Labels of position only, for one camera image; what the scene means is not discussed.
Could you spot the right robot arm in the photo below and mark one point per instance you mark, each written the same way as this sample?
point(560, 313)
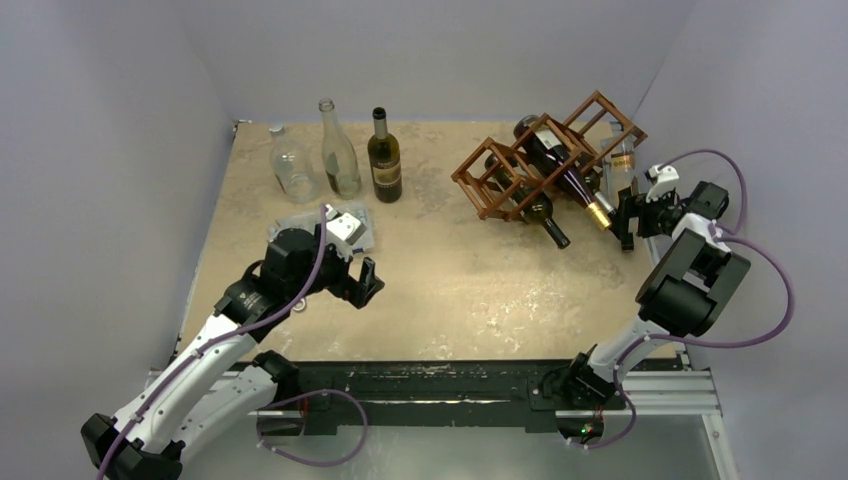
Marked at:
point(683, 296)

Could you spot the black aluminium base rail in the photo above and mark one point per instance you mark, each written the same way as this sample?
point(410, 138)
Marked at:
point(316, 398)

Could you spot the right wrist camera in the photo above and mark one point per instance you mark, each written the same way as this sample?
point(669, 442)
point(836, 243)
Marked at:
point(663, 179)

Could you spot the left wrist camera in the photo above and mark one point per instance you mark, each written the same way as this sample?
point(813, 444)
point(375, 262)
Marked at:
point(343, 231)

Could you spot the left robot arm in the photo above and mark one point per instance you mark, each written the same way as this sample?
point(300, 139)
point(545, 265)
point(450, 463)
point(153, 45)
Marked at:
point(154, 435)

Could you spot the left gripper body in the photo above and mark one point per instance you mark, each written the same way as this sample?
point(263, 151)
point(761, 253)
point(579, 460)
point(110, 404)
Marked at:
point(335, 274)

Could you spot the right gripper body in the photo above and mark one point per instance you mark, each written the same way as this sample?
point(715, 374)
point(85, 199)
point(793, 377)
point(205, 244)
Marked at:
point(636, 214)

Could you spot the clear plastic screw box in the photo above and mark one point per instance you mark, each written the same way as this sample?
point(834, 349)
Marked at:
point(307, 220)

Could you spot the clear bottle black cap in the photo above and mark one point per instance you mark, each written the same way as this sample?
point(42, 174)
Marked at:
point(618, 165)

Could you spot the dark bottle silver cap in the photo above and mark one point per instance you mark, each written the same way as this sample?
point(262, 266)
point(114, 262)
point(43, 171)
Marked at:
point(384, 159)

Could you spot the clear glass bottle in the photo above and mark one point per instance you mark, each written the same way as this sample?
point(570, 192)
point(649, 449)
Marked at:
point(292, 167)
point(338, 154)

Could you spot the wooden wine rack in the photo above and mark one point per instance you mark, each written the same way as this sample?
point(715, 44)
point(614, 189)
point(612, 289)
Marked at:
point(549, 154)

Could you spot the green bottle silver neck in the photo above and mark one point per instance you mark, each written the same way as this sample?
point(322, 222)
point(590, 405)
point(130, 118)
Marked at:
point(594, 181)

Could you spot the dark bottle black cap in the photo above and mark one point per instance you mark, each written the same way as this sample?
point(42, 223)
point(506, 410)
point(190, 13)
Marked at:
point(539, 211)

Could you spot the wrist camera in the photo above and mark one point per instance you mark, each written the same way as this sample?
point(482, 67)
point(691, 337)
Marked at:
point(343, 231)
point(663, 179)

